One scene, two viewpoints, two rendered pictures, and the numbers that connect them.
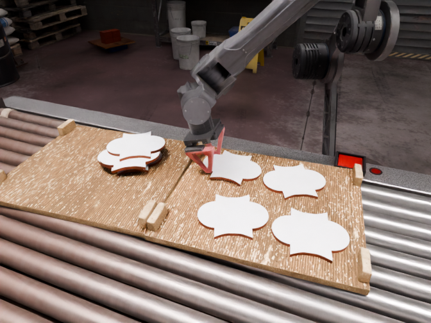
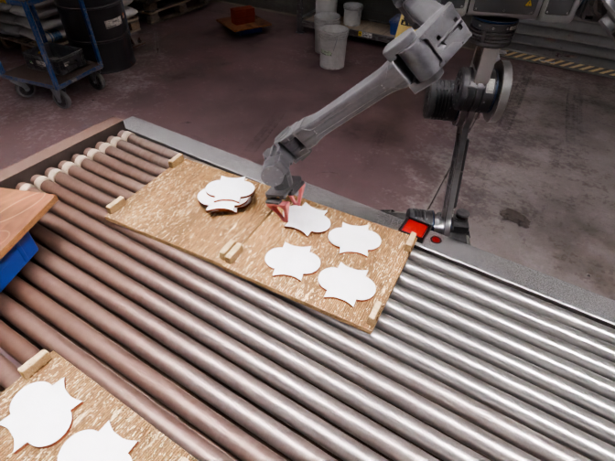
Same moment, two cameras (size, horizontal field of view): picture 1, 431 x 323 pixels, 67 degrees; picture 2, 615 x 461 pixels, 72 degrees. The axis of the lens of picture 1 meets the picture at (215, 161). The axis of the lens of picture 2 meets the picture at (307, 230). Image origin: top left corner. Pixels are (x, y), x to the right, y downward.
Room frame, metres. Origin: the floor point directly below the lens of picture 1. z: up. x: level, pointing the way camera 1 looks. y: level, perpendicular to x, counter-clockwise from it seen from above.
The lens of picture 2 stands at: (-0.25, -0.20, 1.74)
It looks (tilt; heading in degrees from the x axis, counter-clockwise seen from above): 42 degrees down; 9
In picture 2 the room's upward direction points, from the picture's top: 2 degrees clockwise
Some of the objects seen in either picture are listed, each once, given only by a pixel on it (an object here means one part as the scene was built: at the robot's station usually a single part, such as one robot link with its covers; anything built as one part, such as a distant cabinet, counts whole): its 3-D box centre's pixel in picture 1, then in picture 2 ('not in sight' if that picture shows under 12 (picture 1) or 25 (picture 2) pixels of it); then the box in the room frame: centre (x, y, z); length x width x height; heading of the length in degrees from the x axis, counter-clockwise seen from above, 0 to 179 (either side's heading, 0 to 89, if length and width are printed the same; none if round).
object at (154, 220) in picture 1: (157, 216); (234, 253); (0.48, 0.12, 0.95); 0.06 x 0.02 x 0.03; 163
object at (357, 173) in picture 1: (357, 174); (410, 241); (0.62, -0.34, 0.95); 0.06 x 0.02 x 0.03; 163
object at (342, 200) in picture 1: (264, 201); (323, 252); (0.55, -0.11, 0.93); 0.41 x 0.35 x 0.02; 73
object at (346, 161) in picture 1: (349, 163); (415, 230); (0.70, -0.35, 0.92); 0.06 x 0.06 x 0.01; 69
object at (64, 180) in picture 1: (101, 168); (199, 205); (0.67, 0.29, 0.93); 0.41 x 0.35 x 0.02; 74
